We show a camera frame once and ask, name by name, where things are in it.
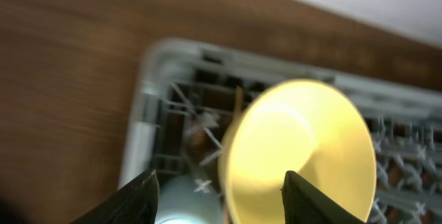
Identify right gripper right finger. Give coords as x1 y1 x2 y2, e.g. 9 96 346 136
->
281 171 364 224

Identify grey dishwasher rack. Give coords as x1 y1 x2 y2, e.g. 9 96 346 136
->
119 39 441 223

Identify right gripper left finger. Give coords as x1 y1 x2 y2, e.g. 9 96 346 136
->
72 169 160 224

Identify yellow bowl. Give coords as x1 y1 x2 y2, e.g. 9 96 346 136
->
218 80 376 223

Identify blue plastic cup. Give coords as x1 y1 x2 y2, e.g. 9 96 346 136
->
155 175 223 224

